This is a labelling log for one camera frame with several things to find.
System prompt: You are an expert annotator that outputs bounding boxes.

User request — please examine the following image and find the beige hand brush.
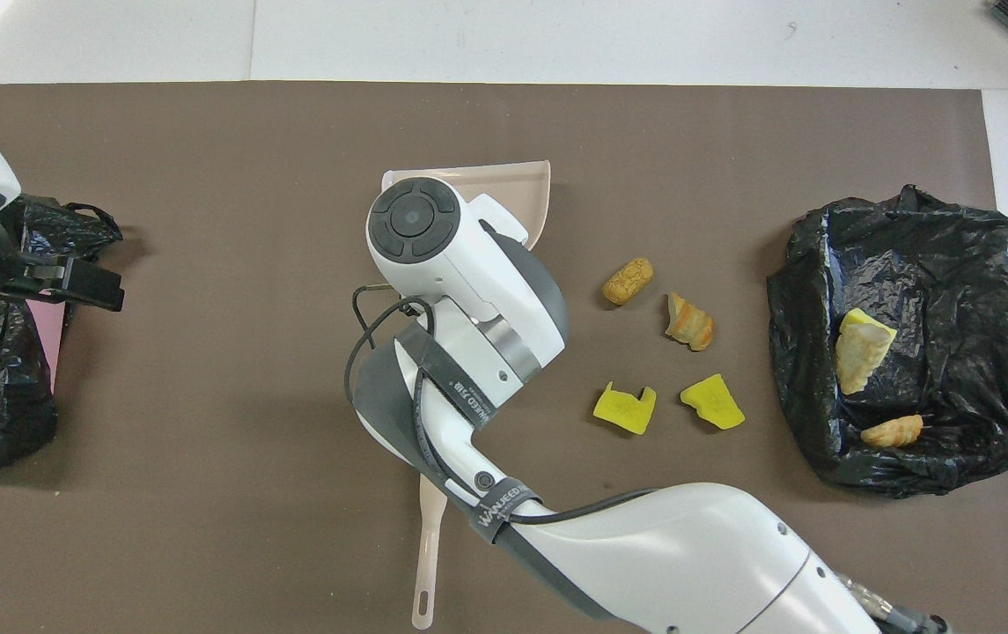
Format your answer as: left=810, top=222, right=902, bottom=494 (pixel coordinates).
left=411, top=475, right=449, bottom=630

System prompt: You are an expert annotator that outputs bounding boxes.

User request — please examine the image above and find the beige plastic dustpan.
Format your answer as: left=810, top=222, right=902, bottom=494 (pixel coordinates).
left=380, top=160, right=552, bottom=249

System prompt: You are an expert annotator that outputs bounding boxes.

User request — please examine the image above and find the brown cork-like nugget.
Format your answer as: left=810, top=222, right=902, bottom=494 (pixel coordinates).
left=601, top=256, right=655, bottom=306

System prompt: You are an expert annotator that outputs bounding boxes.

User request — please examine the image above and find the notched yellow sponge piece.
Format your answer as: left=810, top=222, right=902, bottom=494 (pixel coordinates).
left=592, top=381, right=658, bottom=437

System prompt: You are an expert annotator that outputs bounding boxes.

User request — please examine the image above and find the striped brown croissant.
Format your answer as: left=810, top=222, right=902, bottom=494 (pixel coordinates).
left=665, top=292, right=716, bottom=352

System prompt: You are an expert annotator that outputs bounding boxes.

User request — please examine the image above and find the pale bread chunk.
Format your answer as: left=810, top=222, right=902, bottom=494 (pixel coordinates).
left=835, top=321, right=894, bottom=395

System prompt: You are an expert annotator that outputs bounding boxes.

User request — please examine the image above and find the small yellow sponge piece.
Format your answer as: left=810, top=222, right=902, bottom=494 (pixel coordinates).
left=840, top=307, right=898, bottom=341

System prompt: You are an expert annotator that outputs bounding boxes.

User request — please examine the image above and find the pink plastic bin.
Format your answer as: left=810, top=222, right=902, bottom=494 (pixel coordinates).
left=26, top=298, right=71, bottom=393

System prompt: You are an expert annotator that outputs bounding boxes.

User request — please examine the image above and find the open black bag lined bin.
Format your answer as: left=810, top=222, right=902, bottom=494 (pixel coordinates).
left=766, top=184, right=1008, bottom=499

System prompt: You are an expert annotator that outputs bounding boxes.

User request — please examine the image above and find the brown table mat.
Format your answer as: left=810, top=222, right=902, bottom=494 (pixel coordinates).
left=0, top=81, right=1008, bottom=634

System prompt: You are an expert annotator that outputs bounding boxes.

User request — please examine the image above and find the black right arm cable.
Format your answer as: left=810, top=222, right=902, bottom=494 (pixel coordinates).
left=343, top=284, right=659, bottom=529

